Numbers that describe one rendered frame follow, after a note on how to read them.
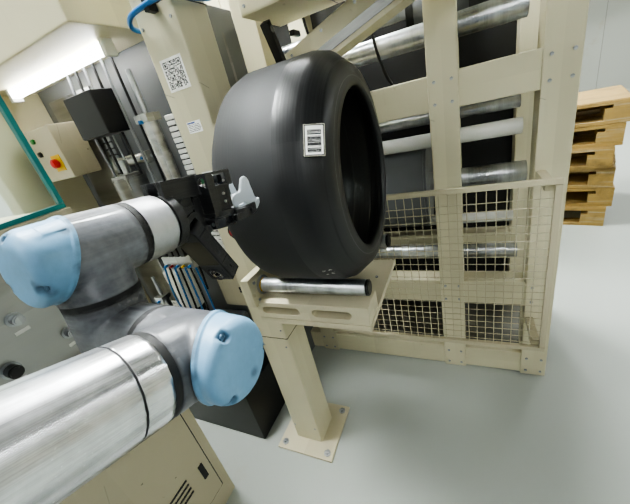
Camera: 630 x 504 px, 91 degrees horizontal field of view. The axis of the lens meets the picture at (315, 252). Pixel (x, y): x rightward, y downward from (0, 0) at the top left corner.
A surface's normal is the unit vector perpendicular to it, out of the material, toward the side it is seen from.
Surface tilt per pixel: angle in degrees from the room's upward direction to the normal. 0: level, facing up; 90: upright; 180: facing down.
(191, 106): 90
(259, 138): 61
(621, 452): 0
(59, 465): 85
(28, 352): 90
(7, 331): 90
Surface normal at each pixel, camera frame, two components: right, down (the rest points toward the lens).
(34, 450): 0.77, -0.41
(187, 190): 0.90, -0.02
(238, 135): -0.44, -0.08
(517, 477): -0.22, -0.88
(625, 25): -0.51, 0.47
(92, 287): 0.58, 0.16
